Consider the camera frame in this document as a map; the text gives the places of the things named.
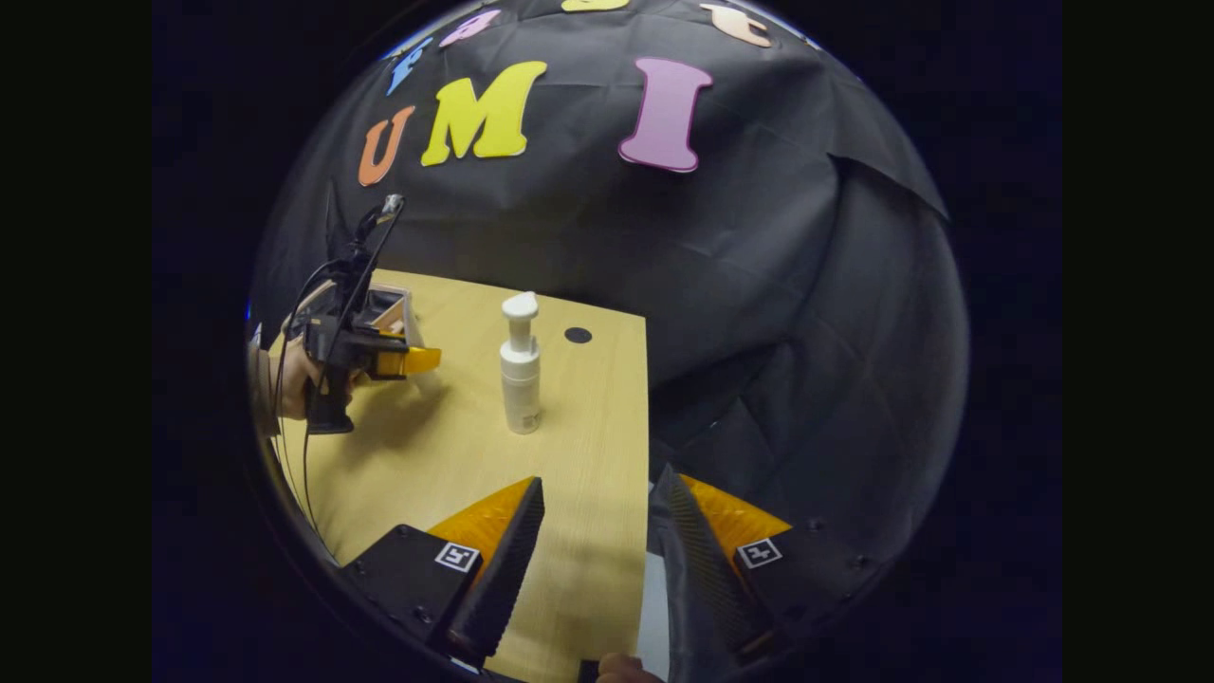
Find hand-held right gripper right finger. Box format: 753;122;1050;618
654;463;883;665

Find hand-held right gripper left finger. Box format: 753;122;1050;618
337;476;546;670

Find white pump bottle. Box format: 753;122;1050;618
500;291;543;435

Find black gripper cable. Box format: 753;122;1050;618
271;213;399;534

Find black backdrop cloth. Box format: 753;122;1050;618
248;0;970;570

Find pink suitcase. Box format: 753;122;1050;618
285;280;418;348

